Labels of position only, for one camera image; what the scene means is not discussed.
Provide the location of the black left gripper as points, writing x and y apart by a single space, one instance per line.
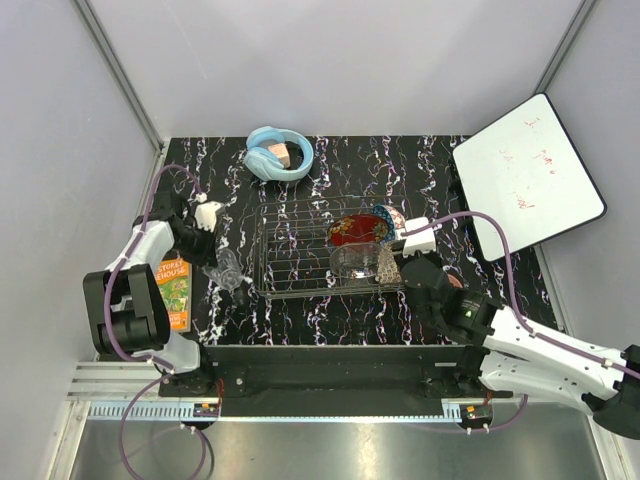
207 256

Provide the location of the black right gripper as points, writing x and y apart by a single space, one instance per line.
397 248

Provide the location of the brown patterned bowl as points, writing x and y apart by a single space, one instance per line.
387 269

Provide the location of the clear drinking glass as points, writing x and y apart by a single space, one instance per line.
227 273

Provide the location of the blue and red patterned bowl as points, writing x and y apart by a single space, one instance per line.
394 219

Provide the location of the clear glass plate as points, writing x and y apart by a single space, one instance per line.
355 264

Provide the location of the red floral plate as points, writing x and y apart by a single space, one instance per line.
358 228

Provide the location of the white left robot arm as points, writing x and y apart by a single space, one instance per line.
126 312

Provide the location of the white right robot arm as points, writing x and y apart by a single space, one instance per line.
504 352

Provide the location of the pink plastic cup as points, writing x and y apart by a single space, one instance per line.
454 281

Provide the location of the orange children's book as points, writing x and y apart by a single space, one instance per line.
173 277

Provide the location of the light blue headphones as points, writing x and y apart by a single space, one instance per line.
266 165

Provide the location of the pink wooden cube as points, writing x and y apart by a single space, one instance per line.
280 151

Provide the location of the white whiteboard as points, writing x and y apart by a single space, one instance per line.
524 171

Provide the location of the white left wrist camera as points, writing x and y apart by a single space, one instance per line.
207 213

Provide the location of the metal wire dish rack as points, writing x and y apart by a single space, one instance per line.
291 253

